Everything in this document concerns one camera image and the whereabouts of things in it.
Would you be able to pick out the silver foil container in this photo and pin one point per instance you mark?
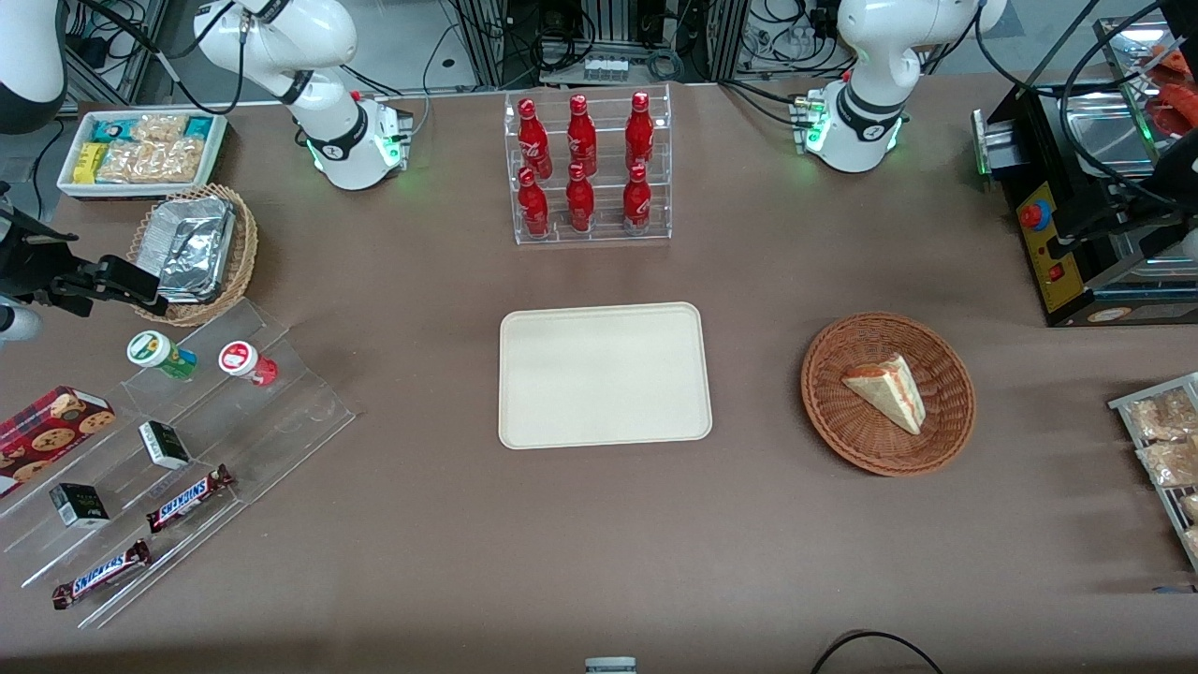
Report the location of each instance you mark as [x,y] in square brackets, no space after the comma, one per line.
[197,248]

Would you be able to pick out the triangular wrapped sandwich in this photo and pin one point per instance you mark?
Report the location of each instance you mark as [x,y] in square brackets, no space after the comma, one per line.
[889,391]

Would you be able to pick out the white power strip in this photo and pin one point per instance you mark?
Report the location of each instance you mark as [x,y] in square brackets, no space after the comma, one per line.
[606,67]

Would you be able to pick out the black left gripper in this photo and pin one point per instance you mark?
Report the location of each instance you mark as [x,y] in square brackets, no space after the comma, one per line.
[1176,174]

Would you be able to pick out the large clear cracker bag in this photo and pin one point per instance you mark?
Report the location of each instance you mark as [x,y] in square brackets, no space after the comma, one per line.
[154,161]

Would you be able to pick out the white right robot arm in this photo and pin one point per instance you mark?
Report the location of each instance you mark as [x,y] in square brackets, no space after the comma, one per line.
[348,150]

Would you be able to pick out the clear bagged snack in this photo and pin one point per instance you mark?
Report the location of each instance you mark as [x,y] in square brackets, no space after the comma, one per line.
[1192,541]
[1161,417]
[1170,463]
[1190,507]

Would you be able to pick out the red gum bottle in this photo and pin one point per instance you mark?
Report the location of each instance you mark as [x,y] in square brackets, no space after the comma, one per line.
[245,362]

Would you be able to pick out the clear acrylic bottle rack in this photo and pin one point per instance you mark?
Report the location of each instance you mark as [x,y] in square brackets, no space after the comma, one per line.
[604,234]

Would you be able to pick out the black sealing machine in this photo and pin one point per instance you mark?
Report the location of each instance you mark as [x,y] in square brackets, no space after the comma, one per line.
[1053,271]

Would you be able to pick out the yellow snack packet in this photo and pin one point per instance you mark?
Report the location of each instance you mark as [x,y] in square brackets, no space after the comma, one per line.
[89,164]

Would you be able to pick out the clear acrylic stepped display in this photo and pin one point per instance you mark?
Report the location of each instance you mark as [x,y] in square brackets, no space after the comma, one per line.
[281,421]

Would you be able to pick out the teal snack packet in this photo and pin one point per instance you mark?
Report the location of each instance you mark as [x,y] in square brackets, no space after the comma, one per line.
[112,130]
[198,127]

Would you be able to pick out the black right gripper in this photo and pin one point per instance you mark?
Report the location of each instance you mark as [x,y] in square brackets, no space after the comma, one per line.
[21,259]

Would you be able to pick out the red cola bottle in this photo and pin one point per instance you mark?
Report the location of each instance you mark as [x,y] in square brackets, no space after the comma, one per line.
[639,134]
[533,140]
[581,139]
[579,204]
[636,204]
[533,208]

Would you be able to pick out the white rectangular snack bin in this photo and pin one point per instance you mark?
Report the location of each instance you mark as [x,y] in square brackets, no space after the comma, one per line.
[221,140]

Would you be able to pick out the brown round wicker basket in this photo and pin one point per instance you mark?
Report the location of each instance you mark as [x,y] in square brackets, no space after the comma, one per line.
[842,431]

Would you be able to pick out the green gum bottle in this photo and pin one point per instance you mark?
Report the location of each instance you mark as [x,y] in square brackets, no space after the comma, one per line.
[159,354]

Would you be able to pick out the beige plastic tray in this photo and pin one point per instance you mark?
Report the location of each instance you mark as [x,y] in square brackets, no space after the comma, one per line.
[604,374]

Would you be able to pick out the small grey device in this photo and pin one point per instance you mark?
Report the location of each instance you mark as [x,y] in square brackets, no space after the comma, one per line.
[610,666]

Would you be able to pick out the light oval wicker basket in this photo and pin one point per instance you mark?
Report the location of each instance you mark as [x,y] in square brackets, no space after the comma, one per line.
[245,253]

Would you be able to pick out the small clear cracker bag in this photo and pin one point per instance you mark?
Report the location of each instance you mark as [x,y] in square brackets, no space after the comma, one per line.
[159,126]

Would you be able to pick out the small black box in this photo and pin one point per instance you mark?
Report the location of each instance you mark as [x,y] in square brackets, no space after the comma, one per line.
[165,446]
[80,505]

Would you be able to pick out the brown snickers bar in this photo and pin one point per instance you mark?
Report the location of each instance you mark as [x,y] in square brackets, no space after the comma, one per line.
[187,499]
[101,574]

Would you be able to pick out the red food packet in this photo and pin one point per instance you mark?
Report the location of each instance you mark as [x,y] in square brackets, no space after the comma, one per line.
[1177,98]

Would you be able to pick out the red cookie box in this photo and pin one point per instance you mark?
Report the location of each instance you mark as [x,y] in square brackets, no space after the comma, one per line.
[47,435]

